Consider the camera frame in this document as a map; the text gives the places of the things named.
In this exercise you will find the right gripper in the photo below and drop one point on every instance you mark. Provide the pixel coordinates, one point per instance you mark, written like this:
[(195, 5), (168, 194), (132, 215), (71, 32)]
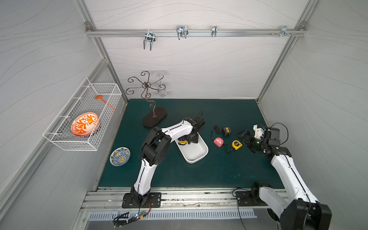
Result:
[(248, 138)]

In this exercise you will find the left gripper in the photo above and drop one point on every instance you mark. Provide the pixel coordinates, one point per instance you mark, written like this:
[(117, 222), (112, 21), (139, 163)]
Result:
[(189, 138)]

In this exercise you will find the yellow deli tape measure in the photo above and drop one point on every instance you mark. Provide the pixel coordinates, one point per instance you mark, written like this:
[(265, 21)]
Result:
[(234, 146)]

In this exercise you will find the small yellow tape measure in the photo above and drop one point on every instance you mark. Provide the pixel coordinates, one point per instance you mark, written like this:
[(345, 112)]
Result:
[(183, 142)]

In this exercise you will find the pink tape measure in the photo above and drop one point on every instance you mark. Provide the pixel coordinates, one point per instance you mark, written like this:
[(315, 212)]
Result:
[(217, 141)]

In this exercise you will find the black round tape measure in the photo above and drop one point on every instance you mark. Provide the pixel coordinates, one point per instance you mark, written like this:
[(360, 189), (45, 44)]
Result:
[(226, 131)]

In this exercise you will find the white plastic storage box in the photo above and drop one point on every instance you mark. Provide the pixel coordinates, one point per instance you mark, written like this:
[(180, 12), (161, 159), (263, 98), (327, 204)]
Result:
[(193, 152)]

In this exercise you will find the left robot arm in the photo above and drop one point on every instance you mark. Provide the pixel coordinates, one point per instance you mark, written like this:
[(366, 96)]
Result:
[(155, 147)]

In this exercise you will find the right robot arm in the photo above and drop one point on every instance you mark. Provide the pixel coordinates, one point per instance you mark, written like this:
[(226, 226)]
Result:
[(302, 210)]

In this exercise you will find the green table mat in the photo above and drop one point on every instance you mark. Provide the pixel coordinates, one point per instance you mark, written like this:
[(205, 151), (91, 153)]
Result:
[(221, 167)]

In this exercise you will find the glass cup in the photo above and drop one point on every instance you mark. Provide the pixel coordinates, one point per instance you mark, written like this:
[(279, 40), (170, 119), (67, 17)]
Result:
[(161, 87)]

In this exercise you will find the blue patterned plate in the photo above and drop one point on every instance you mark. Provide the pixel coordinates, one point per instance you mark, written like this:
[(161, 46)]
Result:
[(120, 156)]

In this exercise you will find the metal hook middle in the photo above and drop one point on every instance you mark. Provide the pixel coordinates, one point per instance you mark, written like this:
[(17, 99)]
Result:
[(182, 32)]

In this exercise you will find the metal hook left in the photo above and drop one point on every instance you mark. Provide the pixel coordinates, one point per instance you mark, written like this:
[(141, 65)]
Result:
[(149, 38)]

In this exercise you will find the orange spatula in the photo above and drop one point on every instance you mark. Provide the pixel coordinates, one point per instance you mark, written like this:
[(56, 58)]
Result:
[(100, 97)]

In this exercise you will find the orange patterned plate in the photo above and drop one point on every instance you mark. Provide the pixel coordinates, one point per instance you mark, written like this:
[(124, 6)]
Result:
[(85, 124)]

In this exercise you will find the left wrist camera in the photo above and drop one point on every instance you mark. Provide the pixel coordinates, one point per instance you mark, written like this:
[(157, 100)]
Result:
[(199, 118)]

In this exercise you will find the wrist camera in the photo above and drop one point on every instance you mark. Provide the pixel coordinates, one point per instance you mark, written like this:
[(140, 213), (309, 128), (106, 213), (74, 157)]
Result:
[(259, 131), (199, 118)]

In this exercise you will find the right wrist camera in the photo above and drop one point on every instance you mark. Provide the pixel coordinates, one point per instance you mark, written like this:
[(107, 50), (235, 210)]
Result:
[(259, 131)]

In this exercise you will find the copper wire stand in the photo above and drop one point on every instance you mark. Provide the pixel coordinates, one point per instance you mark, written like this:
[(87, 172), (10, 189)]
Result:
[(158, 113)]

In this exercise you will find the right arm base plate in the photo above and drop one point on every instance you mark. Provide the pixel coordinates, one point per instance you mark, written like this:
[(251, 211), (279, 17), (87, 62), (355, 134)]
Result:
[(248, 199)]

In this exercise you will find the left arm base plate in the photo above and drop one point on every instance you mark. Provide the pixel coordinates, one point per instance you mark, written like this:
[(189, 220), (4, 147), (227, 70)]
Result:
[(152, 200)]

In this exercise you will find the metal bracket right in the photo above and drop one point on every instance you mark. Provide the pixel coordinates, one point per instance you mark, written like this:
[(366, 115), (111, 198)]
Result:
[(283, 32)]

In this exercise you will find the white wire basket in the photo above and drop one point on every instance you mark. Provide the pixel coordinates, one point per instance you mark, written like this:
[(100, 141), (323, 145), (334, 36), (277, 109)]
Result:
[(83, 101)]

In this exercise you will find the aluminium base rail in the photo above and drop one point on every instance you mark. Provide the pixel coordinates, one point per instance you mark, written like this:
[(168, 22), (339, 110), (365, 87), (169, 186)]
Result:
[(173, 198)]

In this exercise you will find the aluminium top rail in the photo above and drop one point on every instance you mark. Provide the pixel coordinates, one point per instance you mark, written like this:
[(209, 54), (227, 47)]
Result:
[(140, 33)]

